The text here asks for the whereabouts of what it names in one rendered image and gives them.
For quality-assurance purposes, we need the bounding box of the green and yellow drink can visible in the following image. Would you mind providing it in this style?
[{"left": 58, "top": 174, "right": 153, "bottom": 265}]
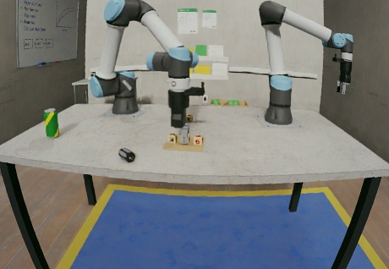
[{"left": 44, "top": 108, "right": 60, "bottom": 139}]

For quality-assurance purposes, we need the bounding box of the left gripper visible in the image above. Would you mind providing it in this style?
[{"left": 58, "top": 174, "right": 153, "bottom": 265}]
[{"left": 332, "top": 52, "right": 353, "bottom": 94}]

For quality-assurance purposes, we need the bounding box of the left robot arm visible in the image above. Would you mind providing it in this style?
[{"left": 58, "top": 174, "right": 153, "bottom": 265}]
[{"left": 259, "top": 1, "right": 353, "bottom": 125}]

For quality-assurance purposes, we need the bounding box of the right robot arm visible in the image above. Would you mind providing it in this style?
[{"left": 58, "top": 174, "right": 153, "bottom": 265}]
[{"left": 90, "top": 0, "right": 199, "bottom": 115}]

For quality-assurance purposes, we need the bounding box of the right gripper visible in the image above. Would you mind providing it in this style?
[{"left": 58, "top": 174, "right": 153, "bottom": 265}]
[{"left": 167, "top": 78, "right": 205, "bottom": 144}]

